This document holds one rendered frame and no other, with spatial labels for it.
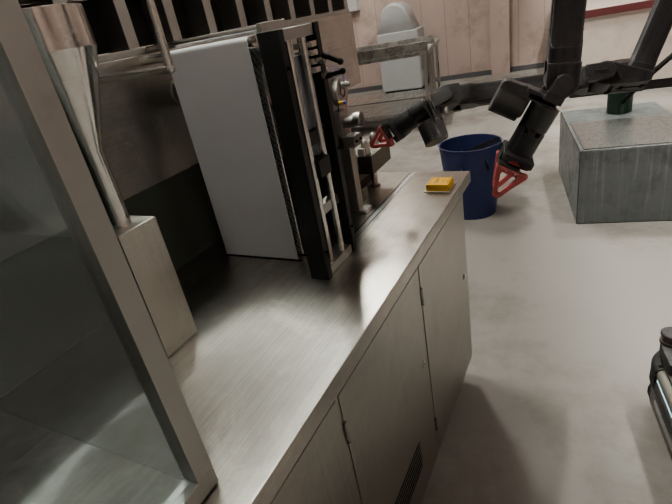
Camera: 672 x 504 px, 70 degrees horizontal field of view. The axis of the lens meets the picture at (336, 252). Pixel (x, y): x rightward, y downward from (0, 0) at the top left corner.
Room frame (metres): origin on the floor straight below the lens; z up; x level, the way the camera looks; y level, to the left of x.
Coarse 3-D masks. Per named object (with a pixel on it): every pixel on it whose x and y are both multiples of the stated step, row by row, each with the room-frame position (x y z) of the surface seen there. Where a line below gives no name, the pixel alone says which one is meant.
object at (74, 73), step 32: (64, 64) 0.80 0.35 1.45; (96, 64) 0.86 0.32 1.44; (64, 96) 0.81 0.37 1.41; (96, 96) 0.85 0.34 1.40; (96, 128) 0.84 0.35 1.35; (96, 160) 0.84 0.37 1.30; (128, 224) 0.84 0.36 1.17; (128, 256) 0.80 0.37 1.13; (160, 256) 0.85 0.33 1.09; (160, 288) 0.83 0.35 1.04; (160, 320) 0.81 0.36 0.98; (192, 320) 0.87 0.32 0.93
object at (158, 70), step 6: (156, 66) 0.98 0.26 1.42; (162, 66) 0.97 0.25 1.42; (174, 66) 0.96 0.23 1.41; (126, 72) 1.02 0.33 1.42; (132, 72) 1.01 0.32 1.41; (138, 72) 1.00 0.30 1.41; (144, 72) 0.99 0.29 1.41; (150, 72) 0.98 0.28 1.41; (156, 72) 0.97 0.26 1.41; (162, 72) 0.96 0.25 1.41; (168, 72) 0.96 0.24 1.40; (174, 72) 0.96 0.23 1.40; (102, 78) 1.05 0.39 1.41; (108, 78) 1.04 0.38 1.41; (114, 78) 1.03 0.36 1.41; (120, 78) 1.02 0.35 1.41; (126, 78) 1.02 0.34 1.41; (132, 78) 1.01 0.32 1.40; (138, 78) 1.01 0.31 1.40
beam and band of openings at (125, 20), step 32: (32, 0) 1.14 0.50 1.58; (64, 0) 1.17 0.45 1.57; (96, 0) 1.30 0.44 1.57; (128, 0) 1.41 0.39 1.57; (160, 0) 1.41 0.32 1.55; (192, 0) 1.55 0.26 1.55; (224, 0) 1.69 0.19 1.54; (256, 0) 1.81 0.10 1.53; (288, 0) 1.93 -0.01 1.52; (320, 0) 2.20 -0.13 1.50; (96, 32) 1.30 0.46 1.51; (128, 32) 1.29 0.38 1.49; (192, 32) 1.57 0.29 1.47
